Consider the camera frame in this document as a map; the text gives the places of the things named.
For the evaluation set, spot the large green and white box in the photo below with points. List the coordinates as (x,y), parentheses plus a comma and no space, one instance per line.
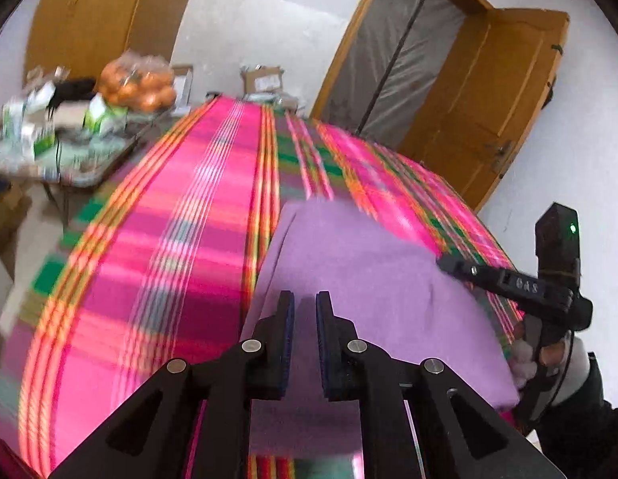
(24,129)

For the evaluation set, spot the grey plastic package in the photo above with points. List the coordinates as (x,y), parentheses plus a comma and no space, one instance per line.
(286,102)

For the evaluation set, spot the wooden wardrobe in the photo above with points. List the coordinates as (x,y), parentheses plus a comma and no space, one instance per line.
(89,10)

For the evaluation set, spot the wooden door frame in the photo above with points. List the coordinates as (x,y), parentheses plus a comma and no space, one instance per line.
(352,40)

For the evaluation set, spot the black bag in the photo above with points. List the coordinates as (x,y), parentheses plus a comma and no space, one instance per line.
(72,90)

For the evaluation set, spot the person's right forearm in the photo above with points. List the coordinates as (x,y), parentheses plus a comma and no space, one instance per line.
(593,424)

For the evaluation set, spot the pink plaid bedsheet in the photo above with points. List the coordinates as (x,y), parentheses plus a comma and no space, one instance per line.
(139,284)

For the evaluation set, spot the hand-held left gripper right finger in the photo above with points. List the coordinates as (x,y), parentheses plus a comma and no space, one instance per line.
(323,354)

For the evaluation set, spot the wooden door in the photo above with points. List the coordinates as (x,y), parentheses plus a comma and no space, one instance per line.
(488,110)

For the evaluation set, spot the small open cardboard box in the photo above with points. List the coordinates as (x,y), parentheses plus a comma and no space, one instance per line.
(182,87)

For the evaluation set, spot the metal door lock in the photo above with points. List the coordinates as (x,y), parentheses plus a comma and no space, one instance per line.
(498,154)

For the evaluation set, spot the folding table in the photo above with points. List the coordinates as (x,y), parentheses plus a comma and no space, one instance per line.
(89,159)

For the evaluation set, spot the person's right hand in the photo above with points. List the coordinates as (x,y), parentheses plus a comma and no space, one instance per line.
(551,357)

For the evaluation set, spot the green carton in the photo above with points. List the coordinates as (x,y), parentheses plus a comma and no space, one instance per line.
(102,114)

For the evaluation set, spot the clear bag of oranges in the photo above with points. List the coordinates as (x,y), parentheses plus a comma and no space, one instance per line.
(139,87)

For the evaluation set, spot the cardboard box with label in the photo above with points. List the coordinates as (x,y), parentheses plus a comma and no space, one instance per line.
(261,82)

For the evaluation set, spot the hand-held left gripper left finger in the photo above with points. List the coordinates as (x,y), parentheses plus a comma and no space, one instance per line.
(288,349)

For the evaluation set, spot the grey plastic door curtain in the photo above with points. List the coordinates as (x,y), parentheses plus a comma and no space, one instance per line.
(389,60)

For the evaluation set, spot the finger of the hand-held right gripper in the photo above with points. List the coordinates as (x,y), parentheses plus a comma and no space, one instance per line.
(473,273)

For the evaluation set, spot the purple fleece garment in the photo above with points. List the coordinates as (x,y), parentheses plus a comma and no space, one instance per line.
(364,269)

